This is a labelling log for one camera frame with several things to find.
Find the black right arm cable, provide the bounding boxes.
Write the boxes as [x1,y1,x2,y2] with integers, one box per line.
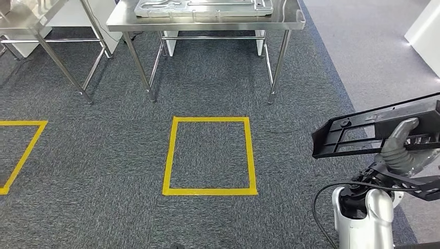
[311,181,418,249]

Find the white desk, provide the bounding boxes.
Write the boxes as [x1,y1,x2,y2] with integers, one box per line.
[162,30,268,58]

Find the stamped grey metal panel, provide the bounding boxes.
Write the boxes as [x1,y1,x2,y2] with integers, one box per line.
[134,0,274,18]

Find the yellow floor tape square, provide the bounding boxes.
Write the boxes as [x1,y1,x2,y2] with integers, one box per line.
[162,116,258,197]
[0,120,49,196]

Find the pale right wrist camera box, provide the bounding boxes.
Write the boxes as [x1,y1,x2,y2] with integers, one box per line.
[369,161,440,202]

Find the black plastic license plate frame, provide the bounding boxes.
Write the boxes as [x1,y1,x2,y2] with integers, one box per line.
[311,92,440,160]

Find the white cabinet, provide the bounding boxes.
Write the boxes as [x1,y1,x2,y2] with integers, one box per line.
[3,0,123,58]

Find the stainless steel workbench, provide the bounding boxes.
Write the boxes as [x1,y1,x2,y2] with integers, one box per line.
[105,0,307,105]

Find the stainless steel side table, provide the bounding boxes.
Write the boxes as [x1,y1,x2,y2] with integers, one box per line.
[0,0,114,105]

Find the white box panel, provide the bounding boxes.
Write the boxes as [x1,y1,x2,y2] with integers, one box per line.
[404,0,440,78]

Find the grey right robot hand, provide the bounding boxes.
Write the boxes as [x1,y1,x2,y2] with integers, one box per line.
[392,118,440,176]

